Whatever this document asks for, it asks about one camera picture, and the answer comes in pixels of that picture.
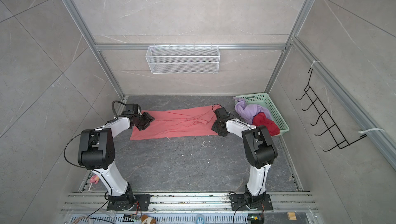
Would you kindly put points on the dark red t shirt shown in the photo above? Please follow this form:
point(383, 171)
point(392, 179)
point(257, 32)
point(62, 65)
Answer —
point(261, 120)

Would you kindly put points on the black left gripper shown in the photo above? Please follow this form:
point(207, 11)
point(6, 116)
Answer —
point(148, 119)

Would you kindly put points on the white wire mesh basket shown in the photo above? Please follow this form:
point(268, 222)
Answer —
point(186, 59)

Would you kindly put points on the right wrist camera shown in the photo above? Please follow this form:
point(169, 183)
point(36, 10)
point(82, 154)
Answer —
point(222, 114)

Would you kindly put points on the small pink toy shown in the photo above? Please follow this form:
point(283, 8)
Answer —
point(93, 181)

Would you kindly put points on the green electronics board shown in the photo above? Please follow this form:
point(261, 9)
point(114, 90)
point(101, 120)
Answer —
point(255, 219)

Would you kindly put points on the lilac t shirt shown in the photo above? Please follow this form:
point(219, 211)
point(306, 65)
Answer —
point(248, 111)

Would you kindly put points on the white slotted cable duct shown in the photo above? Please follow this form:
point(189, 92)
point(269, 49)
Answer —
point(175, 218)

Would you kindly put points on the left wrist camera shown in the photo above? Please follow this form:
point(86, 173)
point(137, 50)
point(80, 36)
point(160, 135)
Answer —
point(132, 109)

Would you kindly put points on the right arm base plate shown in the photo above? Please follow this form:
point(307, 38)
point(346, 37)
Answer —
point(239, 202)

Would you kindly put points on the black wire hook rack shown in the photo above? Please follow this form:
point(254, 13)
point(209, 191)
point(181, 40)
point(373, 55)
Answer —
point(324, 117)

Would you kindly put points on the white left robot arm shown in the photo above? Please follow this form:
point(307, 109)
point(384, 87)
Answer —
point(97, 154)

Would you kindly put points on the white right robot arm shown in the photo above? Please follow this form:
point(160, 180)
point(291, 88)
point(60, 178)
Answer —
point(260, 153)

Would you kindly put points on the pink t shirt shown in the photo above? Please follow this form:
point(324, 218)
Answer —
point(178, 123)

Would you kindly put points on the white cable tie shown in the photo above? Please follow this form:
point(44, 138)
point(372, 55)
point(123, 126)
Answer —
point(370, 130)

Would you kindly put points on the brown white round object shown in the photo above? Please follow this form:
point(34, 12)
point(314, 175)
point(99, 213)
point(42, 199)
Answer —
point(147, 220)

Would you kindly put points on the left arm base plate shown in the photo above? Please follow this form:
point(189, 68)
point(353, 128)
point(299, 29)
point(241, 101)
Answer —
point(140, 202)

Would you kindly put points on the aluminium rail frame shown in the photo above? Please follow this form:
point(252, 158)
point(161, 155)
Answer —
point(300, 202)

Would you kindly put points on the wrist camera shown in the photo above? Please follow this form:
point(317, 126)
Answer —
point(132, 109)
point(222, 114)

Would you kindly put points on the green plastic basket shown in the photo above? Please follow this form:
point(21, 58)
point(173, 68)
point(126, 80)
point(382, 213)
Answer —
point(264, 100)

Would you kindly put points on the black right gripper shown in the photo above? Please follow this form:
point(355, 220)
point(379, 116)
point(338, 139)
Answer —
point(214, 127)

